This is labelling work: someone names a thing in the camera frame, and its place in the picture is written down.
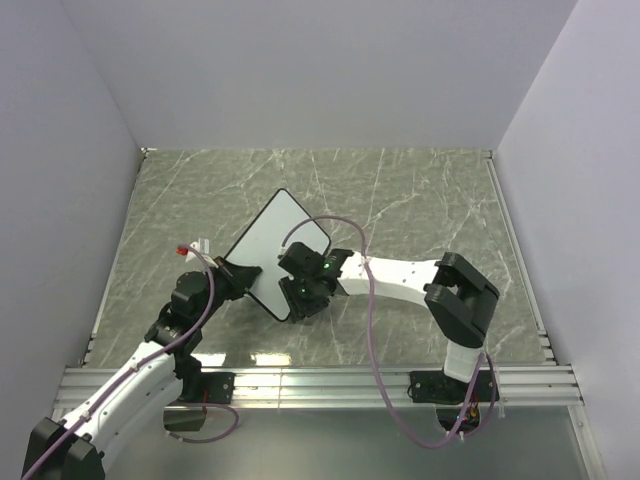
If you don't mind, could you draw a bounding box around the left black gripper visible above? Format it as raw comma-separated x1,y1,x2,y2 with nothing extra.
196,256,261,327

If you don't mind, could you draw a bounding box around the black-framed small whiteboard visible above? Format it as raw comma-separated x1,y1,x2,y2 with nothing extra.
225,188,331,322

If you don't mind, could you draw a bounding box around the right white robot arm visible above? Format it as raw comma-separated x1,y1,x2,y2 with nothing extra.
278,242,500,400

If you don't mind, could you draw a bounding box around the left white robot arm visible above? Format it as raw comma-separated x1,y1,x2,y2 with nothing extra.
22,257,262,479

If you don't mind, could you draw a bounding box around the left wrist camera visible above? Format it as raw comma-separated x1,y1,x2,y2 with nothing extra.
176,237,213,264

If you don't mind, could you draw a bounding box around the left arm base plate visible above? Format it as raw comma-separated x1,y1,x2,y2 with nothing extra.
179,371,236,405

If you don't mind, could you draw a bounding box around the aluminium front rail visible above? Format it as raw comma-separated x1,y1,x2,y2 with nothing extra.
53,365,584,417

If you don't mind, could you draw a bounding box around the aluminium rail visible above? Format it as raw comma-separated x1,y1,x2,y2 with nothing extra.
482,150,558,365
53,365,584,417

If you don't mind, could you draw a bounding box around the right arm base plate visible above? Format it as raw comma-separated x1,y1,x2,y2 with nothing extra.
407,370,500,406

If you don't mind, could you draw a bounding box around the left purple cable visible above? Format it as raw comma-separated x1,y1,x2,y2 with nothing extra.
20,242,241,480

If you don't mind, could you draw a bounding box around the aluminium right side rail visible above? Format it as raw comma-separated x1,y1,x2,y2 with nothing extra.
482,150,558,365

